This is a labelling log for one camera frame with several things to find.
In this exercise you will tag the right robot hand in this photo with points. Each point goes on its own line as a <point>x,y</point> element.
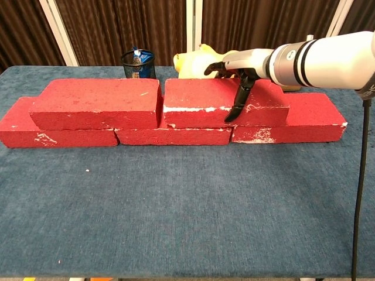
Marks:
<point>249,61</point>

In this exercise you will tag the red foam brick chipped white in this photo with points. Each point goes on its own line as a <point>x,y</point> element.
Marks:
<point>199,93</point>

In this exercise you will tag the red foam brick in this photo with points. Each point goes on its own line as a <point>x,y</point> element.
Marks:
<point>316,117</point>
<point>96,99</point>
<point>58,139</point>
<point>175,137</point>

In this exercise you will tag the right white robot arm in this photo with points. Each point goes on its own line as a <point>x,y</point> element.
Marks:
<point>328,61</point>

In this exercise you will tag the dark brown curtain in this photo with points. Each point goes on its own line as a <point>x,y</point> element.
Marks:
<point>366,14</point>
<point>126,26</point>
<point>249,23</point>
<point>23,29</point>

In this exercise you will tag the small cardboard box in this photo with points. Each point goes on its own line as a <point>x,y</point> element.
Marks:
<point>291,88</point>

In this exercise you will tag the yellow plush toy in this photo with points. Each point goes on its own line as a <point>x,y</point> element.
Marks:
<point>190,64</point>

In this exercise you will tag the blue snack packet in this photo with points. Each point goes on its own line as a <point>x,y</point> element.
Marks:
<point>143,55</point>

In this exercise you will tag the black mesh pen cup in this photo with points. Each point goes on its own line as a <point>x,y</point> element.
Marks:
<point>137,70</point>

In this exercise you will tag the blue table cloth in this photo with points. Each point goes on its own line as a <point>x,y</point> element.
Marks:
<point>175,205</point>

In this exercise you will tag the white partition post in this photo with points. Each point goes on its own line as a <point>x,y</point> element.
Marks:
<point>60,29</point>
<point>194,29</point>
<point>342,14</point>

